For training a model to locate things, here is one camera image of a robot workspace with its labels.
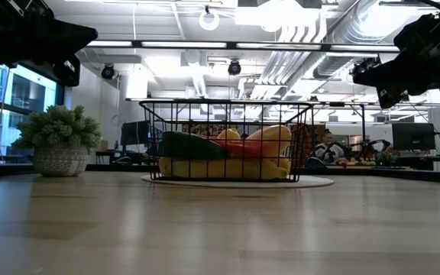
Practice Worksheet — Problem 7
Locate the person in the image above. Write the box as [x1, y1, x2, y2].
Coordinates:
[312, 131, 345, 166]

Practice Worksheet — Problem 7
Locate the distant black station frame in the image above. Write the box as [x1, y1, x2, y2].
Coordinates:
[311, 99, 440, 166]

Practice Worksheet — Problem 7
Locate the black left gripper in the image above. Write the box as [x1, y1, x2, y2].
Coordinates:
[0, 0, 99, 88]

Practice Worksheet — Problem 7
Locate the small green plant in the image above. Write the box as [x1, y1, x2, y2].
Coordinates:
[376, 150, 399, 167]

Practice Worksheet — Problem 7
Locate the white ring ceiling fixture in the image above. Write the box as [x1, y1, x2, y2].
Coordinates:
[198, 9, 221, 32]

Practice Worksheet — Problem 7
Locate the large glass window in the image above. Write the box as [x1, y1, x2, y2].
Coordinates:
[0, 63, 66, 165]

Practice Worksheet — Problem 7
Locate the black ceiling spotlight cluster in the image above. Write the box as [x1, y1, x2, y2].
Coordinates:
[351, 57, 382, 76]

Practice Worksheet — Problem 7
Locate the long linear ceiling light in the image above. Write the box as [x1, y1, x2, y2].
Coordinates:
[86, 37, 400, 54]

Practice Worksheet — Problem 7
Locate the watermelon slice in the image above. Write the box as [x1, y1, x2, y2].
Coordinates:
[157, 131, 231, 160]

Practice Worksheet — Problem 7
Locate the black computer monitor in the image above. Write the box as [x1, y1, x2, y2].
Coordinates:
[119, 121, 151, 147]
[391, 121, 437, 152]

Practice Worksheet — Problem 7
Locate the small red chili pepper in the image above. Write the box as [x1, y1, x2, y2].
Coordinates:
[202, 137, 264, 158]

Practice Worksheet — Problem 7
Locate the black wire basket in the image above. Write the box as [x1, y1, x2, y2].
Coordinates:
[138, 99, 315, 183]

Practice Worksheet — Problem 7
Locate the white round plate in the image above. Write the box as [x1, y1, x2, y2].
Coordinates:
[140, 174, 335, 190]

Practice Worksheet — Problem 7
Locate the orange mango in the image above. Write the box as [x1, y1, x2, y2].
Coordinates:
[245, 125, 293, 175]

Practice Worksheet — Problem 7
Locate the silver ventilation duct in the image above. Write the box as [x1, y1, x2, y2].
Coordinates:
[313, 0, 408, 79]

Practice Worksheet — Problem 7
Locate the black aluminium table frame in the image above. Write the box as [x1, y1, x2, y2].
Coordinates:
[0, 162, 440, 185]

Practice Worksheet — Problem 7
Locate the potted green plant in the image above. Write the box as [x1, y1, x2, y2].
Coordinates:
[11, 105, 103, 178]

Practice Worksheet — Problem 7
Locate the yellow banana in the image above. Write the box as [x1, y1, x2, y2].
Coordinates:
[157, 155, 290, 180]

